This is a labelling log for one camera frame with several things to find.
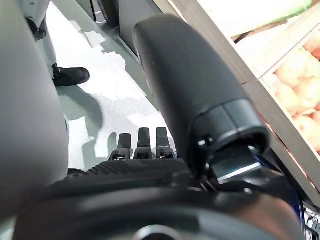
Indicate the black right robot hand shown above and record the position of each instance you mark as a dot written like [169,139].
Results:
[190,75]

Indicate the light wooden display stand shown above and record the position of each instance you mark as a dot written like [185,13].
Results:
[265,105]

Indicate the pale orange round fruit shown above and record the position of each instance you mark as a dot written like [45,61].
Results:
[293,67]
[313,43]
[287,100]
[311,93]
[309,133]

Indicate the black shoe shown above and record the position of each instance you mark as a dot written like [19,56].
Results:
[71,75]

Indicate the silver robot lower leg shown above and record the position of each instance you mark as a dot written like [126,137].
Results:
[46,42]

